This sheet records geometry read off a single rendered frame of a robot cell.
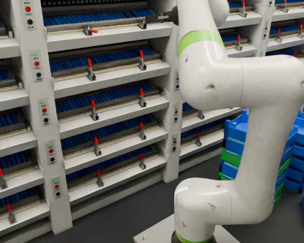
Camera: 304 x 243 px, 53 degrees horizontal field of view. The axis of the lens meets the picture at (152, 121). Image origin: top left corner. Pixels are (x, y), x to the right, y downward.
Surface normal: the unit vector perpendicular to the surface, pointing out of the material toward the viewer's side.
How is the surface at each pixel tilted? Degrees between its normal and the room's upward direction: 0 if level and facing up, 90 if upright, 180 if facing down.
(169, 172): 90
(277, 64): 34
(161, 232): 5
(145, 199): 0
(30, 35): 90
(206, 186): 3
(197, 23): 23
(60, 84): 19
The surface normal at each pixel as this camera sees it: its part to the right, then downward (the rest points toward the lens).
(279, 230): 0.01, -0.89
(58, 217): 0.59, 0.37
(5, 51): 0.55, 0.64
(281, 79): -0.12, 0.04
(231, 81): 0.08, 0.08
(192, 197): -0.14, -0.68
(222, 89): 0.10, 0.33
